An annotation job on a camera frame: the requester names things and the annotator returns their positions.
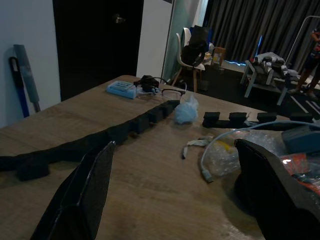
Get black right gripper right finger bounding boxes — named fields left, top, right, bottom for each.
left=233, top=138, right=320, bottom=240

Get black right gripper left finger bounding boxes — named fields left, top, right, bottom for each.
left=29, top=140, right=117, bottom=240

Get red printed packet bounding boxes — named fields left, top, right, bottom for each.
left=279, top=152, right=320, bottom=191

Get long black notched foam strip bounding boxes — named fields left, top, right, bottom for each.
left=0, top=99, right=181, bottom=182

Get clear bubble wrap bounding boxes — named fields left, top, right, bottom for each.
left=206, top=129, right=284, bottom=179

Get grey-blue device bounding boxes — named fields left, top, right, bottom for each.
left=280, top=124, right=320, bottom=155

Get short black notched foam strip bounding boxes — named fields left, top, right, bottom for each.
left=201, top=111, right=315, bottom=131

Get grey paper strip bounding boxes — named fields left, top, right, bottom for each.
left=180, top=136, right=215, bottom=161

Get light blue flat box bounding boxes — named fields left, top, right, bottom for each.
left=106, top=80, right=139, bottom=100

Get crumpled light blue bag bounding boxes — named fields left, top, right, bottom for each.
left=173, top=94, right=200, bottom=125

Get white low bench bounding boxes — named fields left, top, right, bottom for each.
left=240, top=59, right=301, bottom=106

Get black power adapter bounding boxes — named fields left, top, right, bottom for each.
left=133, top=74, right=161, bottom=95

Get heap of clothes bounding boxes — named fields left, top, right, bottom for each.
left=251, top=51, right=299, bottom=79

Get grey flat mop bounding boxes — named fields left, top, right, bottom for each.
left=13, top=44, right=42, bottom=113

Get black rimmed eyeglasses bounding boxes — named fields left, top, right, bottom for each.
left=138, top=83, right=188, bottom=101

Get standing person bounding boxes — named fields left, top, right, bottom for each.
left=287, top=26, right=320, bottom=99

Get black door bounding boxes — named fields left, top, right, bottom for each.
left=52, top=0, right=145, bottom=102

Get brown cardboard carton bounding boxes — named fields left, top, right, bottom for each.
left=211, top=46, right=227, bottom=67

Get white plastic chair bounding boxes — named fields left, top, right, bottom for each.
left=170, top=26, right=206, bottom=94

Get black backpack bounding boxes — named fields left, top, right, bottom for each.
left=180, top=35, right=209, bottom=69

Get dark grey curtain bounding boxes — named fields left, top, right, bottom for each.
left=204, top=0, right=320, bottom=64

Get white USB cable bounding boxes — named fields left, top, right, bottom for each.
left=199, top=120, right=316, bottom=185

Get blue handled broom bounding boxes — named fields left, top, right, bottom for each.
left=8, top=56, right=30, bottom=119

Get white clothes rack frame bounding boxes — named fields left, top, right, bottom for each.
left=284, top=15, right=320, bottom=66

